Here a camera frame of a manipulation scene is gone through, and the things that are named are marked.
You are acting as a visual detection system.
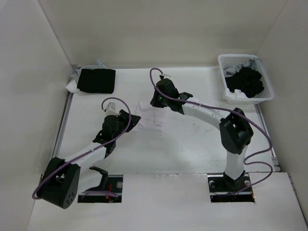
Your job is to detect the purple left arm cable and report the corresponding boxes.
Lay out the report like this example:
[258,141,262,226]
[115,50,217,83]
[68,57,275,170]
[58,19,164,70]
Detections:
[31,97,133,200]

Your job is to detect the crumpled grey tank top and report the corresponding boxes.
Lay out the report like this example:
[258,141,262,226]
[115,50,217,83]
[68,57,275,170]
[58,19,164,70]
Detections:
[223,58,261,77]

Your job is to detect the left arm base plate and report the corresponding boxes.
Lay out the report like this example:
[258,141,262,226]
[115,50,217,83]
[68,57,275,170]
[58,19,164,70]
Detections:
[77,175,123,204]

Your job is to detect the light pink tank top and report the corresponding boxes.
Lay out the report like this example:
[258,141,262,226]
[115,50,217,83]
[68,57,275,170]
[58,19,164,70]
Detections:
[135,102,169,132]

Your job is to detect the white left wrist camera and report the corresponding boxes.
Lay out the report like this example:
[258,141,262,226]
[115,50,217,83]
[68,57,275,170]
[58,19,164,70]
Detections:
[104,102,119,116]

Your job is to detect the folded white tank top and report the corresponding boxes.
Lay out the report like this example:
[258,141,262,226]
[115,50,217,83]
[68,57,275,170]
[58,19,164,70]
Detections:
[65,79,80,94]

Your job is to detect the crumpled black tank top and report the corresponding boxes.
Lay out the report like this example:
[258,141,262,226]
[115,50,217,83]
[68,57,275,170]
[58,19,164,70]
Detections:
[225,67,264,98]

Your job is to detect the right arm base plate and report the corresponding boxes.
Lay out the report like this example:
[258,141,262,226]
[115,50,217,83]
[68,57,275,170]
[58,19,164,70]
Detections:
[207,174,255,203]

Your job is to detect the folded black tank top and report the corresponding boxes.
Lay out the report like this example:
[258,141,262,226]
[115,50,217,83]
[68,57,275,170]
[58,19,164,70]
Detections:
[77,69,116,94]

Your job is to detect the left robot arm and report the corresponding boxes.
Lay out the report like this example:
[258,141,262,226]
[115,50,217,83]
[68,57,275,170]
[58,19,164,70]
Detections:
[34,110,141,209]

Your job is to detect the left aluminium table rail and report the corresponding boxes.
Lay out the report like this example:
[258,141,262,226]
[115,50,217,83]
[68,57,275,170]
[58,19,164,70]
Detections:
[49,91,74,161]

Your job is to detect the folded grey tank top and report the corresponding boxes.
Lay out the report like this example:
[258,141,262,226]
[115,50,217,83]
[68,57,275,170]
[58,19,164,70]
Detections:
[70,60,107,82]

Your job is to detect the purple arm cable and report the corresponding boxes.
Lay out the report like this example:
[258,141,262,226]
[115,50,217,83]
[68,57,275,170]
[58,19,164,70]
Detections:
[149,68,274,197]
[31,97,133,200]

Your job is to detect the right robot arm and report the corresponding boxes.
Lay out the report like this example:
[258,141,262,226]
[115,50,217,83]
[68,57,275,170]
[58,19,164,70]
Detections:
[150,78,254,192]

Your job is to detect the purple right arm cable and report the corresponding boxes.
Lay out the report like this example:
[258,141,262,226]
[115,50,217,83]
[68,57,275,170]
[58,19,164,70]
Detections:
[149,68,274,197]

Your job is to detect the white perforated plastic basket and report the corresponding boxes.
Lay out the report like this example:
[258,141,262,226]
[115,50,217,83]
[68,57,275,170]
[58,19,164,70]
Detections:
[218,54,274,104]

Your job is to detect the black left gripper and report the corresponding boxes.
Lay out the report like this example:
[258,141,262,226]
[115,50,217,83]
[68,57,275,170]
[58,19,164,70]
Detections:
[112,110,140,140]

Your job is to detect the crumpled white tank top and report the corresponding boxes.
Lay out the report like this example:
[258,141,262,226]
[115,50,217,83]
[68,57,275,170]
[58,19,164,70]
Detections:
[223,88,248,100]

